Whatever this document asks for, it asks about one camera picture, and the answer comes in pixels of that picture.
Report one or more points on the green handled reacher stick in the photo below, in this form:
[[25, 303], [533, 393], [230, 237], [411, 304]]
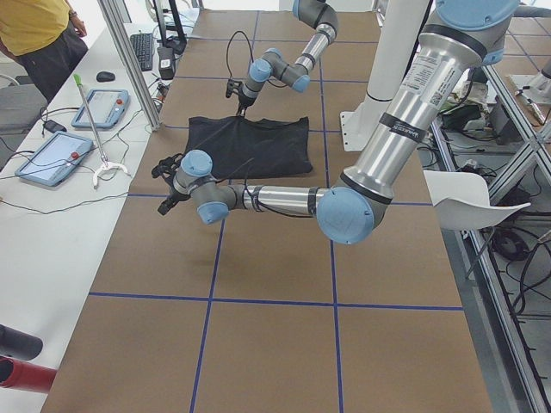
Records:
[[84, 119]]

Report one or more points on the near teach pendant tablet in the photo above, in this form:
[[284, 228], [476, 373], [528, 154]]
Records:
[[56, 159]]

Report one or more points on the person in yellow shirt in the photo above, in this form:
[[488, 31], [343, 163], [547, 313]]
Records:
[[46, 38]]

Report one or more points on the white plastic chair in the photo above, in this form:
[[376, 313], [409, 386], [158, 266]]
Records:
[[462, 201]]

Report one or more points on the red black cylinder tool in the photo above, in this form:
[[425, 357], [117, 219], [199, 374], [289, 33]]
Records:
[[17, 372]]

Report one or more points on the black keyboard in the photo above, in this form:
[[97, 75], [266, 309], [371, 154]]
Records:
[[142, 44]]

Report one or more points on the black computer mouse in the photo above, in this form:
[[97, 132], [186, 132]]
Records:
[[105, 76]]

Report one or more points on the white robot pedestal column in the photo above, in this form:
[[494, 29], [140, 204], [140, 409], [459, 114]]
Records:
[[402, 21]]

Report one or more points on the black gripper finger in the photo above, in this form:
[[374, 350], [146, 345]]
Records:
[[167, 204], [241, 111]]

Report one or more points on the black t-shirt with logo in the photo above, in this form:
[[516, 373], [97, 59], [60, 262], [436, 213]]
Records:
[[242, 148]]

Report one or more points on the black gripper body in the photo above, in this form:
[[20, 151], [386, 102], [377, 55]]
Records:
[[244, 100], [174, 196]]

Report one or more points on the brown paper table cover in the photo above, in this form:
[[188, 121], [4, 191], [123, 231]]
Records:
[[263, 313]]

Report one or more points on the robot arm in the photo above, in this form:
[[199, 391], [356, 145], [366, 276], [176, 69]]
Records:
[[457, 36], [318, 15]]

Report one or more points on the aluminium frame post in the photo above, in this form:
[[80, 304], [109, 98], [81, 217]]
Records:
[[113, 18]]

